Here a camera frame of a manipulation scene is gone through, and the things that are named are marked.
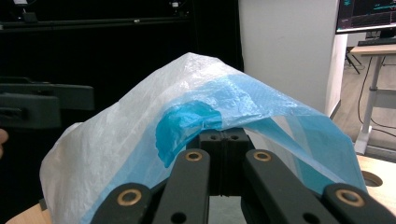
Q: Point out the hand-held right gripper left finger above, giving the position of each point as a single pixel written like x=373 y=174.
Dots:
x=216 y=146

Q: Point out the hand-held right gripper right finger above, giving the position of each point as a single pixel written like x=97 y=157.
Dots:
x=233 y=146

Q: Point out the white blue-edged plastic bag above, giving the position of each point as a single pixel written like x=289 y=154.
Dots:
x=109 y=133

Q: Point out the black curtain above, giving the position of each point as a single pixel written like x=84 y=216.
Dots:
x=124 y=56

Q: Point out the white cabinet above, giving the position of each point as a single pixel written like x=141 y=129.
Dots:
x=289 y=46

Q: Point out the round dark table grommet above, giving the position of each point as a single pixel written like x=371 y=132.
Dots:
x=371 y=179

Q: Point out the black keyboard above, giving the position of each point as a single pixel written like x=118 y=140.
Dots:
x=376 y=41

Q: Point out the computer monitor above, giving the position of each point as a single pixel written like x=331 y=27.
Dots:
x=364 y=15

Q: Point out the black metal rail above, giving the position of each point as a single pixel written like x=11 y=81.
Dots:
x=93 y=23

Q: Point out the small camera on rail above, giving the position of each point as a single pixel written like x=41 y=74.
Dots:
x=178 y=7

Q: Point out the desk with white frame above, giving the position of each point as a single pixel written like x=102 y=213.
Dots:
x=372 y=102

